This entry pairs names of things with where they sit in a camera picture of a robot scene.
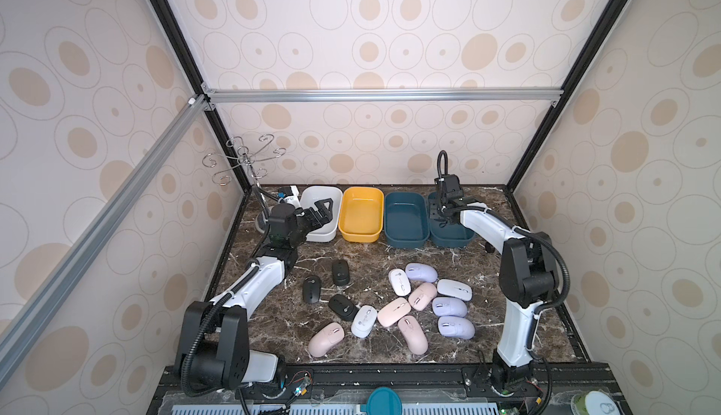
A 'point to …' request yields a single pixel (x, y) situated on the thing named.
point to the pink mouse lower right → (413, 334)
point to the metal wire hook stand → (237, 153)
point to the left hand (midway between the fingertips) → (330, 202)
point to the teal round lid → (384, 400)
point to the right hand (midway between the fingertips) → (452, 207)
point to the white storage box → (309, 195)
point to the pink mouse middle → (392, 312)
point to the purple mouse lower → (455, 327)
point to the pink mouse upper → (422, 296)
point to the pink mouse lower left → (325, 336)
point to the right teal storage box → (445, 235)
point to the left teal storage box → (406, 220)
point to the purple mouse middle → (449, 306)
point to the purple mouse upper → (421, 272)
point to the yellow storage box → (360, 214)
